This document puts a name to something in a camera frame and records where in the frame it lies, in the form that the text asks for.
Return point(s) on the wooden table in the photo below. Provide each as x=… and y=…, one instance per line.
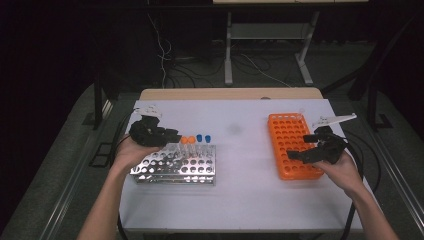
x=216, y=94

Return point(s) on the aluminium floor rail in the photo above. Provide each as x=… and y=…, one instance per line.
x=400, y=180
x=66, y=186

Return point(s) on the dark table grommet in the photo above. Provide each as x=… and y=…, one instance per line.
x=265, y=98

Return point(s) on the white metal stand frame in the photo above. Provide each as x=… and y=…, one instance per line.
x=266, y=31

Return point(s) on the small clear round cap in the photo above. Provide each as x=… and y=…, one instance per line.
x=301, y=109

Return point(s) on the person's left hand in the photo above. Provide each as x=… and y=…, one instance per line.
x=133, y=156

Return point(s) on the orange plastic tube rack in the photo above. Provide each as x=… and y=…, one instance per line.
x=286, y=133

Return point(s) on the black floor frame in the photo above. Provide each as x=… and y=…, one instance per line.
x=100, y=156

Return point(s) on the blue capped clear tube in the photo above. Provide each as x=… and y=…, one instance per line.
x=199, y=139
x=207, y=139

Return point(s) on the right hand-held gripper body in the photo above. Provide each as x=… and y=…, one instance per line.
x=331, y=148

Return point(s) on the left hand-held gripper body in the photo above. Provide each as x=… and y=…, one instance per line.
x=146, y=133

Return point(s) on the person's right hand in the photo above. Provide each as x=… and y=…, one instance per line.
x=343, y=173

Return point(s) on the black stand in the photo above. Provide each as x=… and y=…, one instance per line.
x=97, y=100
x=371, y=83

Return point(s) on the silver metal tube rack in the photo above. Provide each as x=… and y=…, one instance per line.
x=186, y=165

